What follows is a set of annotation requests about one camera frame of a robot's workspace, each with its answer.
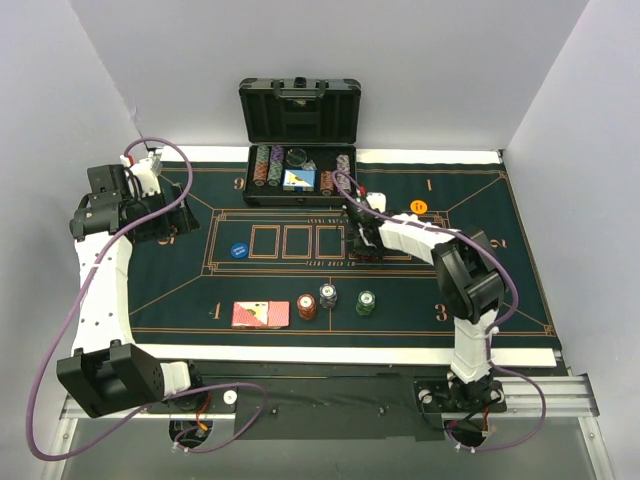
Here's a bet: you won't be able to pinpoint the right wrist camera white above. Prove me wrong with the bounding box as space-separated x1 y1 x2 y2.
366 192 387 213

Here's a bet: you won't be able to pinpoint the lilac chips in case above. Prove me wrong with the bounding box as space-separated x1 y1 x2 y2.
336 154 351 192

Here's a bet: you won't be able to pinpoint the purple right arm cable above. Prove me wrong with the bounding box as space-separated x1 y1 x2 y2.
332 169 547 453

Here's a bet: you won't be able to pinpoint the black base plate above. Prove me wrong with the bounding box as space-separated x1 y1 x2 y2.
149 361 506 441

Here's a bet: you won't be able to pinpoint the green red chips in case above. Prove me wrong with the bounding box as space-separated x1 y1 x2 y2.
253 145 270 187

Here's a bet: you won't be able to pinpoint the blue small blind button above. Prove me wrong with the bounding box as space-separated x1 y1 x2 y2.
230 242 249 259

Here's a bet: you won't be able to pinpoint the black round button in case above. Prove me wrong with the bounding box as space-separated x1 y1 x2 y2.
285 147 307 167

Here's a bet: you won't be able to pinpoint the green poker table mat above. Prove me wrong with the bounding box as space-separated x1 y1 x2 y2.
128 163 560 349

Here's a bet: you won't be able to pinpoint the black poker chip case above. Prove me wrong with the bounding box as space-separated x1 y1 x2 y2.
238 77 362 207

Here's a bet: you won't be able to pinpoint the blue poker chip stack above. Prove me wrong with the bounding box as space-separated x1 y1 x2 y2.
319 283 337 309

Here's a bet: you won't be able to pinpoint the green poker chip stack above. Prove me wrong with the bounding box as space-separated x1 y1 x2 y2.
356 290 376 316

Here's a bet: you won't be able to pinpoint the orange chips in case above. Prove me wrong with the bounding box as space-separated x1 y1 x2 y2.
320 171 334 196

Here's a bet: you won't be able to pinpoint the orange big blind button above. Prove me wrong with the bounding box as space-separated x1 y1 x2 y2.
410 199 428 215

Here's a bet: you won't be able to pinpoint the red playing card deck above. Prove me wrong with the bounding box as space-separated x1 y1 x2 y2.
231 301 290 330

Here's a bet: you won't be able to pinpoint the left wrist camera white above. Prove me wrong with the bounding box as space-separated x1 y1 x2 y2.
120 155 162 198

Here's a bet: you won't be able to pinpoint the blue card box in case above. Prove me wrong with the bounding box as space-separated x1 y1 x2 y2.
282 169 316 192

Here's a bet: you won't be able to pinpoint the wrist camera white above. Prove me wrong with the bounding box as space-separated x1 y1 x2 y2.
120 155 162 198
366 192 387 213

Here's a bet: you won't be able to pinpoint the red poker chip stack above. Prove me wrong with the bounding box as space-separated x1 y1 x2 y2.
296 293 317 321

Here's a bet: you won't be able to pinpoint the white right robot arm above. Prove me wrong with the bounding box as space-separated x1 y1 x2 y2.
342 193 509 410

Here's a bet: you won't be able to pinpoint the purple green chips in case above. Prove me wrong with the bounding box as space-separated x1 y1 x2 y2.
267 145 284 187

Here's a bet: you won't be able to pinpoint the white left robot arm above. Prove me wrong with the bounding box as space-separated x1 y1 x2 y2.
56 157 206 418

